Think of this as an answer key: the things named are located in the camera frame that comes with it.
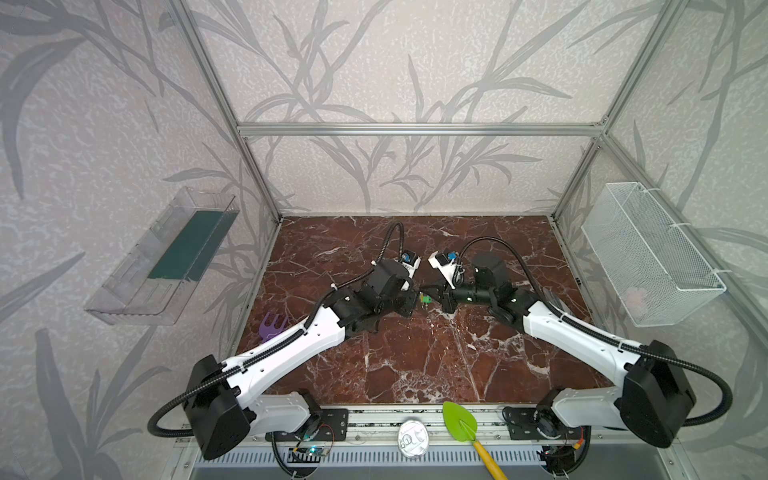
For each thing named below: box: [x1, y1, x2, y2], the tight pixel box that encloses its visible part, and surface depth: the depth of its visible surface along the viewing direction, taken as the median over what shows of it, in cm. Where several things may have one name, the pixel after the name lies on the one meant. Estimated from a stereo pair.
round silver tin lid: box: [398, 420, 429, 457], surface depth 69 cm
